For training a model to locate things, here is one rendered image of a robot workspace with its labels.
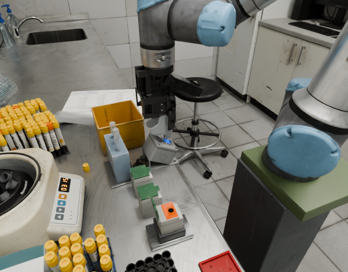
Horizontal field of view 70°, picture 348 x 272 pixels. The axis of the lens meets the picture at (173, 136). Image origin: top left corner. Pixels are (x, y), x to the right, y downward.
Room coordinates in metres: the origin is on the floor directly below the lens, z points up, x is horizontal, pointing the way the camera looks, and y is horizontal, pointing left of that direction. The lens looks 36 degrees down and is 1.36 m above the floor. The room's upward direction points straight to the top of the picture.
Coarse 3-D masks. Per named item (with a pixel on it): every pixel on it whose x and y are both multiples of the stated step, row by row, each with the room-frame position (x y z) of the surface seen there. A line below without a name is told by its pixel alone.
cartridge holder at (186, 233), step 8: (184, 216) 0.34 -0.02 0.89; (152, 224) 0.32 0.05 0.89; (184, 224) 0.32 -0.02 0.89; (152, 232) 0.31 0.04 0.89; (176, 232) 0.29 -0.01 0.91; (184, 232) 0.30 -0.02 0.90; (192, 232) 0.31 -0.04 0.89; (152, 240) 0.29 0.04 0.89; (160, 240) 0.28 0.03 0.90; (168, 240) 0.28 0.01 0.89; (176, 240) 0.29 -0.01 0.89; (184, 240) 0.29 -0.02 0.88; (152, 248) 0.27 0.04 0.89; (160, 248) 0.28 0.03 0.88
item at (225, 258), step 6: (228, 252) 0.27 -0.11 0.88; (210, 258) 0.25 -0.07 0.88; (216, 258) 0.26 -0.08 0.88; (222, 258) 0.26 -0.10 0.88; (228, 258) 0.26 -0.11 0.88; (204, 264) 0.24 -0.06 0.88; (210, 264) 0.24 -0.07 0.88; (216, 264) 0.24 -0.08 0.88; (222, 264) 0.24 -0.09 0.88; (228, 264) 0.24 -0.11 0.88; (234, 264) 0.24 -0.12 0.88; (204, 270) 0.23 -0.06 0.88; (210, 270) 0.23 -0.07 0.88; (216, 270) 0.23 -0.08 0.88; (222, 270) 0.23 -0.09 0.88; (228, 270) 0.23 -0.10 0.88; (234, 270) 0.23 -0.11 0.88; (240, 270) 0.23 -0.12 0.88
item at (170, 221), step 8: (160, 208) 0.32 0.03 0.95; (168, 208) 0.32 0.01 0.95; (176, 208) 0.32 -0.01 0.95; (160, 216) 0.30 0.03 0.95; (168, 216) 0.30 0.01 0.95; (176, 216) 0.30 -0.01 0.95; (160, 224) 0.29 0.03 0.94; (168, 224) 0.29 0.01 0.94; (176, 224) 0.30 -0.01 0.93; (160, 232) 0.29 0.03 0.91; (168, 232) 0.29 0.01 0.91
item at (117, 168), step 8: (104, 136) 0.53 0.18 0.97; (112, 136) 0.53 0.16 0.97; (120, 136) 0.53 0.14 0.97; (112, 144) 0.50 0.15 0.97; (120, 144) 0.50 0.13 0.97; (112, 152) 0.46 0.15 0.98; (120, 152) 0.46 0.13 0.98; (112, 160) 0.45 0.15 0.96; (120, 160) 0.45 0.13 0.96; (128, 160) 0.46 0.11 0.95; (112, 168) 0.48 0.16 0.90; (120, 168) 0.45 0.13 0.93; (128, 168) 0.46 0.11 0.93; (112, 176) 0.47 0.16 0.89; (120, 176) 0.45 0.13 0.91; (128, 176) 0.46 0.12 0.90; (112, 184) 0.44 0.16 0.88; (120, 184) 0.45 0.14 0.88
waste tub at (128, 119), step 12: (96, 108) 0.69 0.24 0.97; (108, 108) 0.70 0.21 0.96; (120, 108) 0.72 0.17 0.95; (132, 108) 0.72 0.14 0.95; (96, 120) 0.61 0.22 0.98; (108, 120) 0.70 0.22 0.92; (120, 120) 0.72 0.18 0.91; (132, 120) 0.73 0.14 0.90; (108, 132) 0.58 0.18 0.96; (120, 132) 0.59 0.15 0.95; (132, 132) 0.60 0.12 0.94; (144, 132) 0.62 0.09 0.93; (132, 144) 0.60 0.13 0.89
